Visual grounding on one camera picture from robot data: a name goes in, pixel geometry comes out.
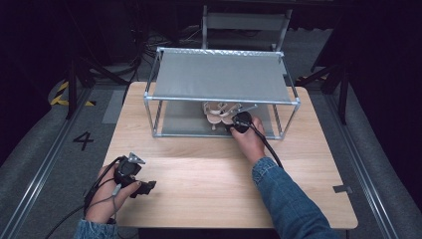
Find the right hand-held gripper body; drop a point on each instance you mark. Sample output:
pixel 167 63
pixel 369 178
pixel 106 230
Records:
pixel 242 121

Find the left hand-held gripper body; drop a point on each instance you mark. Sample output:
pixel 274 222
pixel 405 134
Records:
pixel 127 171

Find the metal shoe rack grey shelves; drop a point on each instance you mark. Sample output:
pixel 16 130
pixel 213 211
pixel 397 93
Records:
pixel 219 76

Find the person's right hand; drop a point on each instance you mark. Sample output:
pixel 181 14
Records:
pixel 249 142

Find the person's left hand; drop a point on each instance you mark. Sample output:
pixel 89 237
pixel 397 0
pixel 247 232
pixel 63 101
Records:
pixel 106 195

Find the grey metal chair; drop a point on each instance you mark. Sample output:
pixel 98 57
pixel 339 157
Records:
pixel 245 21

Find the black tripod stand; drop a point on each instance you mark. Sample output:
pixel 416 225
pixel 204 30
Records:
pixel 341 86
pixel 73 86

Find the yellow black floor tape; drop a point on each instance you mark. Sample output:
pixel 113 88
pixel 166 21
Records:
pixel 59 96

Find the grey tape piece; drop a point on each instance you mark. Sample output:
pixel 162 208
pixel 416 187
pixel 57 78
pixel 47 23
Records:
pixel 342 189

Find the metal floor rail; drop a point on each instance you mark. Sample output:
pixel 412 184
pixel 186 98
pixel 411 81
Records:
pixel 43 166
pixel 368 166

